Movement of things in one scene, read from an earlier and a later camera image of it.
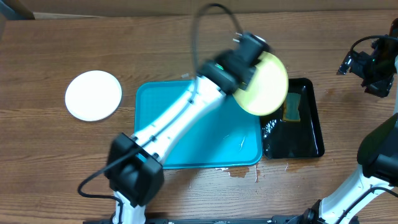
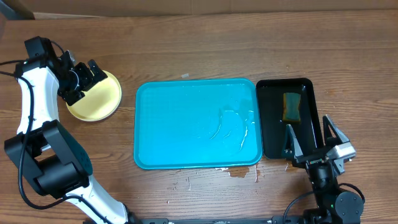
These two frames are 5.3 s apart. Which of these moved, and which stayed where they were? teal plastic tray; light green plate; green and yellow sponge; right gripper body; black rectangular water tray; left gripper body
Moved: light green plate; right gripper body; left gripper body
Stayed: green and yellow sponge; black rectangular water tray; teal plastic tray
